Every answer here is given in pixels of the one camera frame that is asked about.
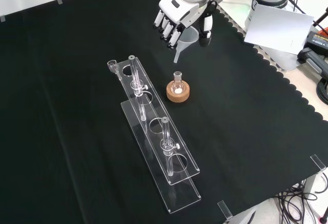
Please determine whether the black floor cable bundle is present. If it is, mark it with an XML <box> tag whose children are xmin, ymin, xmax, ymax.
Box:
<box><xmin>275</xmin><ymin>180</ymin><xmax>328</xmax><ymax>224</ymax></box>

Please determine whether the pale board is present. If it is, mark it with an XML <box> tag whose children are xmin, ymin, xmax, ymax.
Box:
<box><xmin>243</xmin><ymin>3</ymin><xmax>315</xmax><ymax>55</ymax></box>

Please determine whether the coiled black cable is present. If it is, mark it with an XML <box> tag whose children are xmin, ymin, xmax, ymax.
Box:
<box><xmin>316</xmin><ymin>76</ymin><xmax>328</xmax><ymax>107</ymax></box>

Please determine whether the round-bottom glass flask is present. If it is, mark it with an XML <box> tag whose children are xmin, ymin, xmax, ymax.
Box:
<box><xmin>171</xmin><ymin>71</ymin><xmax>184</xmax><ymax>94</ymax></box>

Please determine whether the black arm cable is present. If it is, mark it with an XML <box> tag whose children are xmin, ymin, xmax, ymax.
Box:
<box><xmin>288</xmin><ymin>0</ymin><xmax>307</xmax><ymax>14</ymax></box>

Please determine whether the black box with orange label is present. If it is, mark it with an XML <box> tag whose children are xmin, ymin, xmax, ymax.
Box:
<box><xmin>306</xmin><ymin>30</ymin><xmax>328</xmax><ymax>52</ymax></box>

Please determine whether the grey table leg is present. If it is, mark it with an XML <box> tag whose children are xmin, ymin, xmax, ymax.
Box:
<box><xmin>303</xmin><ymin>174</ymin><xmax>318</xmax><ymax>199</ymax></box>

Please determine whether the black and grey device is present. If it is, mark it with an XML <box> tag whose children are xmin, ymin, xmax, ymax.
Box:
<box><xmin>297</xmin><ymin>47</ymin><xmax>328</xmax><ymax>77</ymax></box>

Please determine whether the clear plastic funnel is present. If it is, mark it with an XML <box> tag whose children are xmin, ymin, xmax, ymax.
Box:
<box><xmin>173</xmin><ymin>26</ymin><xmax>199</xmax><ymax>64</ymax></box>

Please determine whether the small glass weighing funnel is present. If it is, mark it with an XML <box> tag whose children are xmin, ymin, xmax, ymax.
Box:
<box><xmin>107</xmin><ymin>59</ymin><xmax>121</xmax><ymax>80</ymax></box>

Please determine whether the cork ring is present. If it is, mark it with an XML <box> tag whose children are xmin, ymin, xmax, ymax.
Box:
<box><xmin>166</xmin><ymin>80</ymin><xmax>192</xmax><ymax>104</ymax></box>

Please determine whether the clear acrylic funnel stand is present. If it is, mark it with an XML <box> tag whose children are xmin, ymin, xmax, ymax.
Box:
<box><xmin>117</xmin><ymin>54</ymin><xmax>202</xmax><ymax>214</ymax></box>

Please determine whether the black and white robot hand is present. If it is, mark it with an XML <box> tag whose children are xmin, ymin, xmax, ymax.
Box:
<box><xmin>153</xmin><ymin>0</ymin><xmax>226</xmax><ymax>49</ymax></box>

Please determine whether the black tripod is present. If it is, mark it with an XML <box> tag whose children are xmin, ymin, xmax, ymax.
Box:
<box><xmin>312</xmin><ymin>6</ymin><xmax>328</xmax><ymax>31</ymax></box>

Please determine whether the black bench cloth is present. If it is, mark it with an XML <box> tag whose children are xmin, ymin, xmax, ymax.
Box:
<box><xmin>0</xmin><ymin>0</ymin><xmax>328</xmax><ymax>224</ymax></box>

